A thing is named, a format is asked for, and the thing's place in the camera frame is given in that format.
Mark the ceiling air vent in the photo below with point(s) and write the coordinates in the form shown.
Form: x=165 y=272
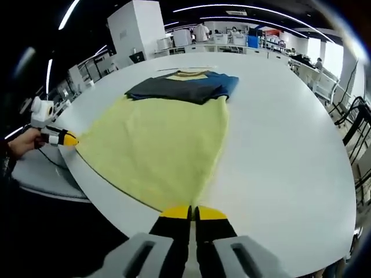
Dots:
x=236 y=12

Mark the row of white cabinets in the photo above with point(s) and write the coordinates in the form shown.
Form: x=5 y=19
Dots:
x=246 y=51

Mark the grey mesh chair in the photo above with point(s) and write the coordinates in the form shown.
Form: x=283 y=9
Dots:
x=43 y=179

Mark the yellow grey blue garment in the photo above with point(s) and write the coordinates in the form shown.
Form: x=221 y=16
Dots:
x=162 y=139

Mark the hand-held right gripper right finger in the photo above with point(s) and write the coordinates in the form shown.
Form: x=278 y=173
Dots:
x=217 y=246

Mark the blue storage bin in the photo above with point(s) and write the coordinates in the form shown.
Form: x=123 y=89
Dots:
x=253 y=41

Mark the white tall appliance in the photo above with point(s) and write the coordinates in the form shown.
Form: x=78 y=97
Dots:
x=182 y=38

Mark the white storage box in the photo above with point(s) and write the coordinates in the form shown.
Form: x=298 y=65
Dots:
x=239 y=39
x=221 y=39

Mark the white square pillar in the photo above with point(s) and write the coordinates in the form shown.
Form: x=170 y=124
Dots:
x=136 y=32

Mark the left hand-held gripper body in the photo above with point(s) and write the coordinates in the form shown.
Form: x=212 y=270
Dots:
x=42 y=113

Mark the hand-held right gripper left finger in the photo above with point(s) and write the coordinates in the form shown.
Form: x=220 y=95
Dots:
x=168 y=246

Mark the black waste bin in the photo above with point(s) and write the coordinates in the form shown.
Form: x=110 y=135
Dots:
x=136 y=57

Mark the white office chair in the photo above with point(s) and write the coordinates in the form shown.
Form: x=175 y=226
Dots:
x=326 y=85

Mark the person's left hand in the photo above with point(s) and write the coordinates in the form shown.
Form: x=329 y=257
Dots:
x=24 y=143

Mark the white template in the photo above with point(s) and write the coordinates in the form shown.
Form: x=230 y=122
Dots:
x=174 y=69

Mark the black metal frame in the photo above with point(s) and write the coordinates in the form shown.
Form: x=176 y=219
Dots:
x=356 y=130

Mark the white small appliance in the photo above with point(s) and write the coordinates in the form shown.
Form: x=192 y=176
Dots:
x=164 y=44

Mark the ceiling light strip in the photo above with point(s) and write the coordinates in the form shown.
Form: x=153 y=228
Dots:
x=246 y=8
x=69 y=14
x=252 y=20

